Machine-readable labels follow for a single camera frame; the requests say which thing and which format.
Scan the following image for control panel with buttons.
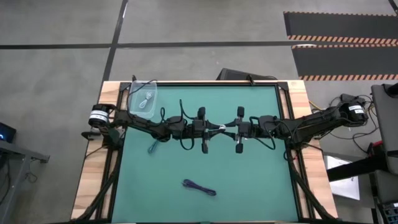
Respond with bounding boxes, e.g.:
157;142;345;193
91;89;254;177
374;198;398;224

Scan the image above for gray metal desk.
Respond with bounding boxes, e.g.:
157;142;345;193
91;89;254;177
0;139;50;224

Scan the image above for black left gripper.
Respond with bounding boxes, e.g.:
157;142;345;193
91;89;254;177
191;106;225;155

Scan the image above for black mat with orange stripes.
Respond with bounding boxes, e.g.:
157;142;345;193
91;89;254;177
283;11;398;45
291;43;398;82

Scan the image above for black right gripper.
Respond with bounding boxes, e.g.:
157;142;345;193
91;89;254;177
223;106;259;154

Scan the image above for black clamp on table edge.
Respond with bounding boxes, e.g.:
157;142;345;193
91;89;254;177
81;130;102;141

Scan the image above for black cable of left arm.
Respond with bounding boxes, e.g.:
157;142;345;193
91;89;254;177
126;79;158;110

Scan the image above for green table mat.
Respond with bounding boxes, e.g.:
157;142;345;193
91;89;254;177
111;84;300;223

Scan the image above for clear plastic container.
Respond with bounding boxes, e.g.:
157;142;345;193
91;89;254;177
127;80;159;119

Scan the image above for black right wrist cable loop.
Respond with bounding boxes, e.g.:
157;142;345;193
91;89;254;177
248;115;277;151

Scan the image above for gray box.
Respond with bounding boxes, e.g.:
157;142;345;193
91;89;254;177
368;170;398;208

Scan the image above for dark braided USB-C cable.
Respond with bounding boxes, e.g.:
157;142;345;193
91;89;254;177
182;179;217;197

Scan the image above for black box behind table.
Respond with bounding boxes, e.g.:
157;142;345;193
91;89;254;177
216;67;278;82

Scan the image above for white paper sheet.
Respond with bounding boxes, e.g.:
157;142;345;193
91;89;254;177
323;154;361;201

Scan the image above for black aluminium table frame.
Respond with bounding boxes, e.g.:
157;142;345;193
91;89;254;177
73;80;340;224

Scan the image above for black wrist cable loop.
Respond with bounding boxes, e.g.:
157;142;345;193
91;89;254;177
159;99;196;151
248;115;277;151

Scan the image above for black diagonal bar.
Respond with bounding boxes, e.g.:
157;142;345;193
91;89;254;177
326;154;389;183

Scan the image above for tangled black floor cables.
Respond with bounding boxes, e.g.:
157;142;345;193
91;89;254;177
323;94;381;155

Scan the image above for teal USB-C cable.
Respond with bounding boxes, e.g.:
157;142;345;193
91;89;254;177
147;139;160;155

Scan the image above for black left wrist cable loop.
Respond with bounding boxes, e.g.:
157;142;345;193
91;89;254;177
159;99;196;151

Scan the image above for gray metal cabinet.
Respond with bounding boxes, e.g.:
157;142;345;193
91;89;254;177
370;83;398;175

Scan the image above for thin brown wire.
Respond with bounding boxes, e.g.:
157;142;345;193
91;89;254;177
84;145;105;159

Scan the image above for black device with blue light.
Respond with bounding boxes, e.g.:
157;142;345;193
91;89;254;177
0;122;17;143

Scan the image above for red clamp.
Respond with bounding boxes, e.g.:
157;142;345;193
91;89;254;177
368;140;384;156

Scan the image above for black power strip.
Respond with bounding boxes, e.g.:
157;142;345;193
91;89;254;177
340;93;367;103

